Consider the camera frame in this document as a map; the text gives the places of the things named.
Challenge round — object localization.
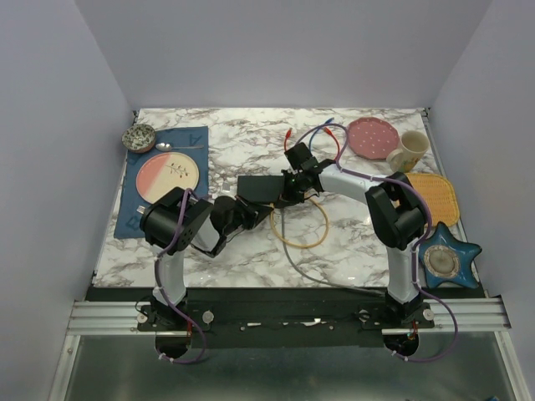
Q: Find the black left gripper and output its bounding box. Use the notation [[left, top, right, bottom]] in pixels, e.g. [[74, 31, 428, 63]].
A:
[[223, 197, 273, 238]]

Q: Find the dark grey network switch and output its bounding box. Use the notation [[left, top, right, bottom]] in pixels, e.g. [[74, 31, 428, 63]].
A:
[[237, 175, 284, 204]]

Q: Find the yellow ethernet cable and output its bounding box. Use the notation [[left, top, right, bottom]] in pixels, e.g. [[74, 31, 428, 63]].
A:
[[269, 195, 329, 251]]

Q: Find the red ethernet cable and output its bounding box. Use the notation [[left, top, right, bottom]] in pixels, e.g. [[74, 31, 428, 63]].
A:
[[283, 126, 340, 162]]

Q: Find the blue ethernet cable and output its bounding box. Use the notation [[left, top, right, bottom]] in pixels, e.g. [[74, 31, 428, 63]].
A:
[[308, 118, 336, 147]]

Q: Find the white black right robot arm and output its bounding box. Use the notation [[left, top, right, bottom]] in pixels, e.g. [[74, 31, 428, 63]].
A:
[[278, 143, 430, 327]]

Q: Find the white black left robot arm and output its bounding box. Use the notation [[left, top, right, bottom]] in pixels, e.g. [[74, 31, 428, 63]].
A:
[[138, 187, 273, 330]]

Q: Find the blue cloth placemat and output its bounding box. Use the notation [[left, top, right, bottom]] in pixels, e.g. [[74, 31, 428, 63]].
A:
[[114, 126, 209, 239]]

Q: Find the pink dotted plate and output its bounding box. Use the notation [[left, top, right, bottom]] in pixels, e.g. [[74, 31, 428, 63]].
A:
[[348, 117, 400, 161]]

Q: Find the pink and cream plate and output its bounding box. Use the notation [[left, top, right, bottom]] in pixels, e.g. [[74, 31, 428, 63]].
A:
[[135, 152, 200, 204]]

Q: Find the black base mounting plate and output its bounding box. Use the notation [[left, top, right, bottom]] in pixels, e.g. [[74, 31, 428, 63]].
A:
[[85, 285, 490, 349]]

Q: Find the silver spoon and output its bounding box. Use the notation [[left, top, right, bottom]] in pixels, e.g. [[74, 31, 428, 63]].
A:
[[155, 143, 204, 152]]

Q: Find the cream ceramic mug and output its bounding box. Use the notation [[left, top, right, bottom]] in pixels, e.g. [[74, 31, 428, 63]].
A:
[[386, 130, 430, 173]]

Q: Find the small patterned bowl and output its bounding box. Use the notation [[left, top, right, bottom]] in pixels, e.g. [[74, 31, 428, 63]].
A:
[[121, 124, 156, 154]]

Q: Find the yellow woven mat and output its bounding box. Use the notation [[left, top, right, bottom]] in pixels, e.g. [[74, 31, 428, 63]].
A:
[[407, 173, 461, 227]]

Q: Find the blue star shaped dish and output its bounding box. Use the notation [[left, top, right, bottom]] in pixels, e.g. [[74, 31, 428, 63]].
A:
[[418, 221, 482, 289]]

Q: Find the grey ethernet cable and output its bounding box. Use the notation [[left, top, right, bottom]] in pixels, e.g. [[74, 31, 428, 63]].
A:
[[279, 206, 388, 298]]

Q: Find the aluminium rail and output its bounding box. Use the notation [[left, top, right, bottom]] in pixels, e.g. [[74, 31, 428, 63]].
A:
[[50, 298, 527, 400]]

